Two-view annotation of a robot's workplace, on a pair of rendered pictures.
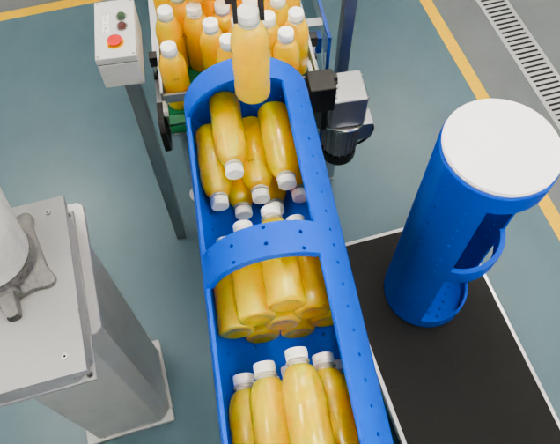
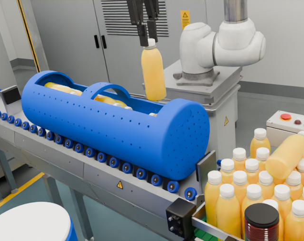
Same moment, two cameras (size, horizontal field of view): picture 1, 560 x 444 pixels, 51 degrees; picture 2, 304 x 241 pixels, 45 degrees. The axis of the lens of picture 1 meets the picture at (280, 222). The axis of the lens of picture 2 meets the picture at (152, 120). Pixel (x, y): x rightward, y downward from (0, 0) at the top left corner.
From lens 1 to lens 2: 1.88 m
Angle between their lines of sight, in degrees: 87
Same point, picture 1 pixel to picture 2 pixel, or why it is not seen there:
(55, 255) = (187, 87)
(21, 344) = (166, 77)
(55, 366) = not seen: hidden behind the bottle
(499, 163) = (20, 221)
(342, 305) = (62, 96)
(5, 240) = (181, 53)
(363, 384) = (44, 93)
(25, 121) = not seen: outside the picture
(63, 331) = not seen: hidden behind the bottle
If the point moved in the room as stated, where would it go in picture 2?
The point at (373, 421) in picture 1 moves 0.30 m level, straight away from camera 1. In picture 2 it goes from (36, 92) to (13, 123)
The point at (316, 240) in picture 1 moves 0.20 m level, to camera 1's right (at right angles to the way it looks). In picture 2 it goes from (84, 96) to (38, 115)
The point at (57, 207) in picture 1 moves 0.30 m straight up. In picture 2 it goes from (206, 91) to (201, 26)
